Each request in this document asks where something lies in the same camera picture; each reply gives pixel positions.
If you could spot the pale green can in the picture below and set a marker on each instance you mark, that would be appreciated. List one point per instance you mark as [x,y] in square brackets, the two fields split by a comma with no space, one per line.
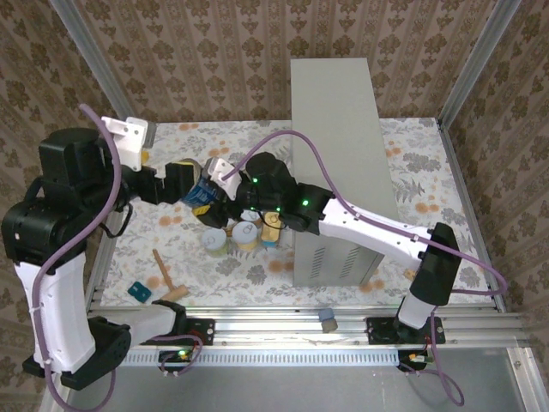
[213,240]

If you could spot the tall bright blue can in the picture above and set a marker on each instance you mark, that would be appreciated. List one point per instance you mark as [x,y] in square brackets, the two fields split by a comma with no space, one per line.
[201,193]

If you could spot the yellow can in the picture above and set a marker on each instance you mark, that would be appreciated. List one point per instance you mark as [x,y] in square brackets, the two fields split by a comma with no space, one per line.
[245,232]

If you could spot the orange label pull-tab can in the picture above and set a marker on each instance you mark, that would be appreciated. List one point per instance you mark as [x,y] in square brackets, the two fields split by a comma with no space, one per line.
[252,216]

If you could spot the gold rectangular meat tin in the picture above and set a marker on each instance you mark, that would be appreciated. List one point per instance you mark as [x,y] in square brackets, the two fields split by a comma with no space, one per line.
[271,232]

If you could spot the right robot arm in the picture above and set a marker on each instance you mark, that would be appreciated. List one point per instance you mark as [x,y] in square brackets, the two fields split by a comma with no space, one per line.
[373,227]

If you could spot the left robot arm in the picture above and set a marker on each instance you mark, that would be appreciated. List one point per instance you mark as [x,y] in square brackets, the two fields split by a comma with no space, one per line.
[60,309]

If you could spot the floral table cover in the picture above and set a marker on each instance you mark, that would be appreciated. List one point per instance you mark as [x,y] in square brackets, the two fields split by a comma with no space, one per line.
[240,279]

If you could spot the small wooden mallet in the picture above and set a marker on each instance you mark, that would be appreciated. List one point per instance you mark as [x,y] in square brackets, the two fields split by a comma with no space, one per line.
[175,294]

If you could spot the grey metal cabinet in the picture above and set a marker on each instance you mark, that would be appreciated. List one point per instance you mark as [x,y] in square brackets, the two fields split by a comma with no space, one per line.
[334,107]

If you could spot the teal block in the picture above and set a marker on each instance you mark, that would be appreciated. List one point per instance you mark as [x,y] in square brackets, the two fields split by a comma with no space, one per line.
[138,292]

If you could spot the blue-grey small block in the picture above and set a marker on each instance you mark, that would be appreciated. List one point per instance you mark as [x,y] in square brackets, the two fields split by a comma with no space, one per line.
[327,314]

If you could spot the small black controller board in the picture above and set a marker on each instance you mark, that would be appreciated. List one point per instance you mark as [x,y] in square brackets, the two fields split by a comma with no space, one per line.
[180,356]
[414,358]

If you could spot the brown small block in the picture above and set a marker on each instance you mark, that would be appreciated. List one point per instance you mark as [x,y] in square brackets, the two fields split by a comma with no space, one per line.
[329,326]

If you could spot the aluminium side rail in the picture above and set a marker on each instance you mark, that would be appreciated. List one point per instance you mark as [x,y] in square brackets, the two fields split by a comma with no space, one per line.
[458,171]
[94,283]

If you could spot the aluminium frame post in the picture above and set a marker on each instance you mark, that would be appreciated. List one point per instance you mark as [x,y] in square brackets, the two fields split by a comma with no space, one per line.
[92,60]
[480,60]

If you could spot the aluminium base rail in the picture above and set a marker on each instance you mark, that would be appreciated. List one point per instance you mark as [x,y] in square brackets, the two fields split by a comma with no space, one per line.
[266,330]

